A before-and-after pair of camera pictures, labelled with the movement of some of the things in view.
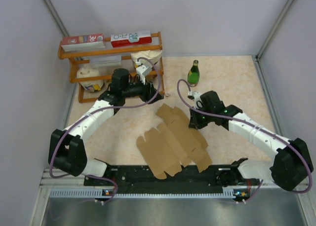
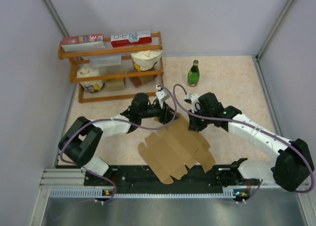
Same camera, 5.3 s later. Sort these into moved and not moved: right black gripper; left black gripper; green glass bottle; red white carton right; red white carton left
Moved: left black gripper
Not moved: green glass bottle; red white carton right; right black gripper; red white carton left
